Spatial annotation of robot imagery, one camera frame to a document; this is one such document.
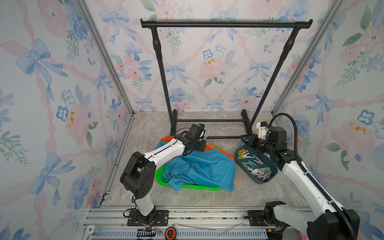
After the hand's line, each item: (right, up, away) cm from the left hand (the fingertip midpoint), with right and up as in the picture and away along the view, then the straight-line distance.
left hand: (204, 143), depth 89 cm
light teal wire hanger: (+2, +4, +4) cm, 6 cm away
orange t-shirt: (+2, -2, -1) cm, 3 cm away
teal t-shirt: (+2, -12, -7) cm, 14 cm away
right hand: (+19, +5, -10) cm, 22 cm away
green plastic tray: (-24, -17, -10) cm, 31 cm away
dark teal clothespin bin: (+33, -14, +3) cm, 36 cm away
